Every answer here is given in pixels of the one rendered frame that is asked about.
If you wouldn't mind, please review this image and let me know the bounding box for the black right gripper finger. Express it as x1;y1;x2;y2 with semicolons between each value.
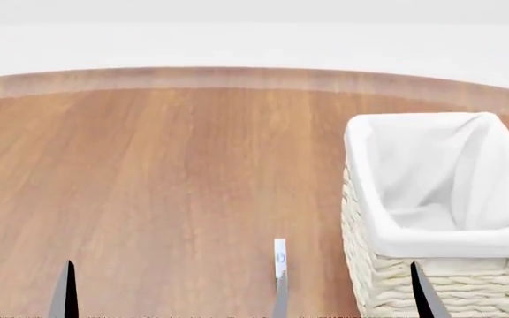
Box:
410;260;453;318
271;238;291;318

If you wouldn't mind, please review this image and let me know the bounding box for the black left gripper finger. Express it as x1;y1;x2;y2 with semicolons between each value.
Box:
47;260;80;318

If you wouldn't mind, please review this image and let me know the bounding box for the cream woven wicker basket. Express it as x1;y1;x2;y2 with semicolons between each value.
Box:
339;164;509;318

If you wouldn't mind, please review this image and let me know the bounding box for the woven basket with white liner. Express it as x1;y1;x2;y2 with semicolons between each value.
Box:
343;111;509;276

